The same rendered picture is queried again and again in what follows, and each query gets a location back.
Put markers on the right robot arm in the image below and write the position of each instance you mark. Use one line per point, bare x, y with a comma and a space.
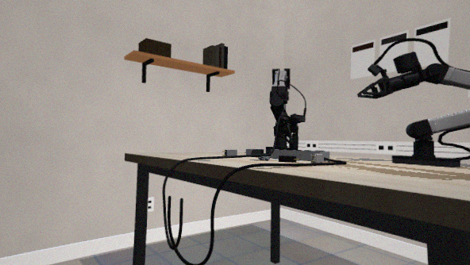
279, 97

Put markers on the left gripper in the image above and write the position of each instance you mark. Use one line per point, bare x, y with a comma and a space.
385, 86

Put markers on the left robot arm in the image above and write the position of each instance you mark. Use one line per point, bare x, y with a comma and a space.
422, 131

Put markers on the black two-pin plug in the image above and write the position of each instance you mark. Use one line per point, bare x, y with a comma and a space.
291, 159

